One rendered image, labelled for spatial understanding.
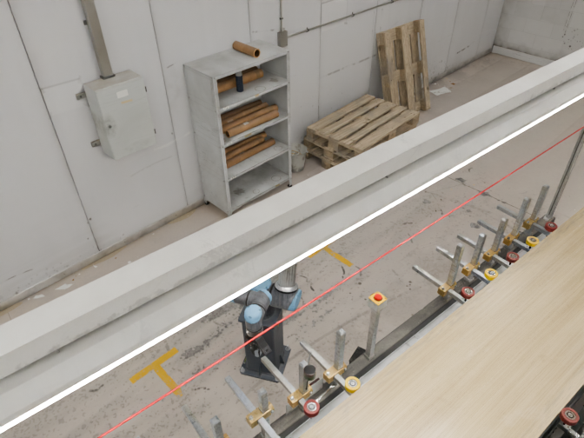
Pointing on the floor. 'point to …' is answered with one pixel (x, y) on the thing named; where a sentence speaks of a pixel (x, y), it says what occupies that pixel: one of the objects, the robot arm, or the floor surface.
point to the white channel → (257, 226)
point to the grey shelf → (202, 128)
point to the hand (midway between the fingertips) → (259, 355)
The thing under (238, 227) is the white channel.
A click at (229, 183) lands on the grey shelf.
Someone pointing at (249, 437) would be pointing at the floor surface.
